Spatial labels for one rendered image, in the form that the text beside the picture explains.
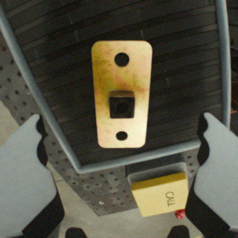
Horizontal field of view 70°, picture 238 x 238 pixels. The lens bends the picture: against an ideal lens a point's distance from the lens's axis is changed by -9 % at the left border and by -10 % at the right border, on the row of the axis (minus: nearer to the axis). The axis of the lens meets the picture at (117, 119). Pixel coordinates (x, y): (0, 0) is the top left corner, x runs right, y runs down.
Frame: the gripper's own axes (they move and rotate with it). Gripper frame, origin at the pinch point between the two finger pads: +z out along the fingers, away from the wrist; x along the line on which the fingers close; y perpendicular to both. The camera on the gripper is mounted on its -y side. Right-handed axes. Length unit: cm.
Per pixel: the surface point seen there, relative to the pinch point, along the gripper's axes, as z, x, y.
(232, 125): 19.0, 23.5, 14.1
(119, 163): 1.1, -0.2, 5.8
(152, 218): 118, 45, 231
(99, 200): 48, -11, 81
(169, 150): 1.2, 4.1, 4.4
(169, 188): 1.7, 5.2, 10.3
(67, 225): 118, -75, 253
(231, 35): 9.9, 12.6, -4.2
